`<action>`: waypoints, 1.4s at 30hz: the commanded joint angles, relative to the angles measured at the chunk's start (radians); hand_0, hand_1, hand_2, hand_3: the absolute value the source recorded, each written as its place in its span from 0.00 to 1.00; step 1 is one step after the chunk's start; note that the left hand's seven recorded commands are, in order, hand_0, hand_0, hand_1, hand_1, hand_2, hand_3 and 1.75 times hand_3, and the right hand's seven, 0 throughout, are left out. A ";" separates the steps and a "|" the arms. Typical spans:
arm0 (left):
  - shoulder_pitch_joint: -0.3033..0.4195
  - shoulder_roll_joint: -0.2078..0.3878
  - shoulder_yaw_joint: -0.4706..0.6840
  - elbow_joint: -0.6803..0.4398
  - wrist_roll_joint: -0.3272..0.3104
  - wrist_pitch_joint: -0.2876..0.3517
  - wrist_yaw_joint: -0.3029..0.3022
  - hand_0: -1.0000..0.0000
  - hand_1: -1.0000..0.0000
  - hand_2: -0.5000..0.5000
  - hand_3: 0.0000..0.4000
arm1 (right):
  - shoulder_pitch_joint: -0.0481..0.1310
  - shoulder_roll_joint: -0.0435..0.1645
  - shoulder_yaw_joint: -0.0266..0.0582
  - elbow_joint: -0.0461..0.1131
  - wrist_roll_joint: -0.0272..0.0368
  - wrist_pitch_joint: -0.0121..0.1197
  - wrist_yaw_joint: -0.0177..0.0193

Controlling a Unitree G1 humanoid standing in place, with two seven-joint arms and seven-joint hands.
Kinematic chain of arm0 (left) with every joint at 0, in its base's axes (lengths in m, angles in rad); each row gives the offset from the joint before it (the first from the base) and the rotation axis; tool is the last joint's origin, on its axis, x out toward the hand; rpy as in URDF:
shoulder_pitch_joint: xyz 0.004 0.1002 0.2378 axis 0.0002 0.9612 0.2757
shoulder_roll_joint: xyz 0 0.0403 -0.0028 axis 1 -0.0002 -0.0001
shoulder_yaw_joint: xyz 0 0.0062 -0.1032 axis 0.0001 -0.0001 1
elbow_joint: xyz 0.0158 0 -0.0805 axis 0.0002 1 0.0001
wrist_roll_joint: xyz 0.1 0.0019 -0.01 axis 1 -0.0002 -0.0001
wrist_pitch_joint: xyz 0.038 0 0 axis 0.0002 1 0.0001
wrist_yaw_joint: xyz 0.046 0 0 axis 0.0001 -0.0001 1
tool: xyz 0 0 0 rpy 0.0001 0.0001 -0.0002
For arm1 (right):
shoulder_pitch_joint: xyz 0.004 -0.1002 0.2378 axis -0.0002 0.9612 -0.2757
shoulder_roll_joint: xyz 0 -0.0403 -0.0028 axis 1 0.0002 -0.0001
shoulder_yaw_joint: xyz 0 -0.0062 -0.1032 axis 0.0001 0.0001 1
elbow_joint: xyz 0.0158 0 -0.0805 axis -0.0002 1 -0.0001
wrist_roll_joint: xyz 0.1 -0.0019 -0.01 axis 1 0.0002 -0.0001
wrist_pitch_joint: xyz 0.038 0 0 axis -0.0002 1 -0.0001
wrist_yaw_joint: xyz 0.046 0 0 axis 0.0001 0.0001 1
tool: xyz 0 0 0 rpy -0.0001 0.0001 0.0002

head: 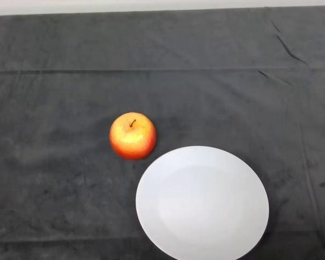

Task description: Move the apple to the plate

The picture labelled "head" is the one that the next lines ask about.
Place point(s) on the red yellow apple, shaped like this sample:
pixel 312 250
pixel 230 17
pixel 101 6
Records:
pixel 132 140

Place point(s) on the black cloth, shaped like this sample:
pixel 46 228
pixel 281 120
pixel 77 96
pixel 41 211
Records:
pixel 70 81

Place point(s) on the white round plate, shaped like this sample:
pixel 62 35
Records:
pixel 203 203

